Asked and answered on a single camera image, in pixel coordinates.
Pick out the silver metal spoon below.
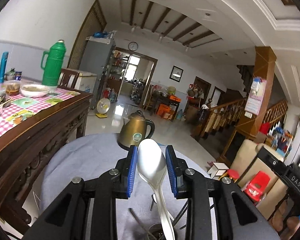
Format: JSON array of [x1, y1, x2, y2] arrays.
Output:
[[137, 139, 175, 239]]

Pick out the dark chopstick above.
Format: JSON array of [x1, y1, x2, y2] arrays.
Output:
[[172, 201, 188, 226], [128, 207, 157, 239]]

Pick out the red plastic child chair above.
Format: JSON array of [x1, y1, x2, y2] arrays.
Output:
[[242, 171, 270, 204]]

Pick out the brass electric kettle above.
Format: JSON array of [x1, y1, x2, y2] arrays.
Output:
[[117, 110, 155, 150]]

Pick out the small white wooden stool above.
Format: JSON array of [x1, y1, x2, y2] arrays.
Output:
[[207, 162, 229, 179]]

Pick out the beige armchair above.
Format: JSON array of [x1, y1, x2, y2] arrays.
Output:
[[230, 140, 288, 219]]

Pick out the grey blue-edged table cloth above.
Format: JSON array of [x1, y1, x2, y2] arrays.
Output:
[[38, 132, 218, 240]]

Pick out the red yellow small stool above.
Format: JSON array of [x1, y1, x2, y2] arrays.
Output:
[[226, 169, 239, 182]]

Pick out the grey metal utensil holder cup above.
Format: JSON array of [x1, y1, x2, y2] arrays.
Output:
[[145, 223, 164, 240]]

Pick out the orange boxes under table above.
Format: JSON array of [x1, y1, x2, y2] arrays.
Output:
[[156, 103, 174, 120]]

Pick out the wooden stair railing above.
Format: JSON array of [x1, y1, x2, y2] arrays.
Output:
[[191, 98, 288, 140]]

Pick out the small electric heater fan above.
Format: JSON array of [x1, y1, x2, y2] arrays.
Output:
[[95, 98, 110, 118]]

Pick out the dark wooden dining table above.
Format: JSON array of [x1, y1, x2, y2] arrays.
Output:
[[149, 91, 181, 121]]

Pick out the white chest freezer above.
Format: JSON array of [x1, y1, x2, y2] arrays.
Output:
[[72, 69, 97, 93]]

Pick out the wooden chair behind sideboard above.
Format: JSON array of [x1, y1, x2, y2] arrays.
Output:
[[58, 68, 79, 89]]

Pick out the carved dark wooden sideboard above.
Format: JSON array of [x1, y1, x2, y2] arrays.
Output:
[[0, 92, 92, 235]]

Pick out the green thermos jug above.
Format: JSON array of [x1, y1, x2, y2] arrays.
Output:
[[40, 40, 66, 87]]

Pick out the pink checkered table cover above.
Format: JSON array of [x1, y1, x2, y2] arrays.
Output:
[[0, 81, 80, 137]]

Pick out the grey refrigerator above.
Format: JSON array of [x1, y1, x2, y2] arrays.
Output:
[[79, 36, 115, 109]]

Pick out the white bowl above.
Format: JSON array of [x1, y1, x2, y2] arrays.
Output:
[[20, 84, 50, 98]]

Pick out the teal water bottle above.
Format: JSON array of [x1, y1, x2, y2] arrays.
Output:
[[0, 51, 9, 83]]

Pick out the wall calendar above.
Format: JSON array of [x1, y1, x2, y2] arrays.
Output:
[[244, 77, 267, 115]]

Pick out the framed wall picture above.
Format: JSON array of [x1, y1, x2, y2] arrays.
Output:
[[169, 66, 183, 82]]

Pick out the round wall clock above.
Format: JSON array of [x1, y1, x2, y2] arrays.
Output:
[[128, 42, 139, 51]]

